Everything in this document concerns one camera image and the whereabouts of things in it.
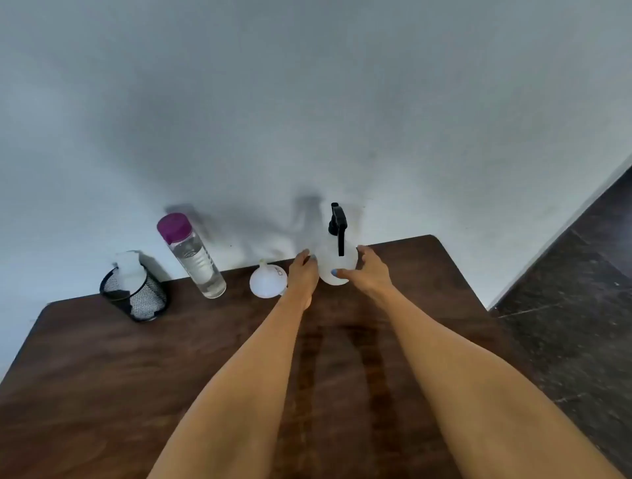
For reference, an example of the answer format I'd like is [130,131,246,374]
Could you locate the black spray trigger with tube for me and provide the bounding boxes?
[328,202,350,257]

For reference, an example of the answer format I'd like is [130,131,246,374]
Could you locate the clear water bottle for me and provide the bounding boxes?
[167,230,228,300]

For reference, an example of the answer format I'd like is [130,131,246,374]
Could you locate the person's right hand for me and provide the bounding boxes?
[333,245,396,303]

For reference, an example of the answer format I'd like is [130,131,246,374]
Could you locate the person's left forearm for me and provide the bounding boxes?
[147,291,317,479]

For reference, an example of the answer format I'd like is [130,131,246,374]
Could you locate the white plastic funnel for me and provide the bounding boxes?
[248,259,289,299]

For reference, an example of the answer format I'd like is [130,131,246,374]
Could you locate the person's right forearm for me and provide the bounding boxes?
[367,287,626,479]

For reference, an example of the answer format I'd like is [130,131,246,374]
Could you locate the person's left hand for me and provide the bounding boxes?
[286,250,321,312]

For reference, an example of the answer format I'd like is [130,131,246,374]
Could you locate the white spray bottle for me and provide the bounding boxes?
[315,240,359,288]

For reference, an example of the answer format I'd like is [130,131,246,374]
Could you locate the black mesh holder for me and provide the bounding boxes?
[99,263,169,324]

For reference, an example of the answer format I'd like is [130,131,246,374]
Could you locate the dark wooden table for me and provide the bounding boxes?
[0,234,544,479]

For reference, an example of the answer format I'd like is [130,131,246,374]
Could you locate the purple bottle cap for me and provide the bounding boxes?
[156,213,193,245]

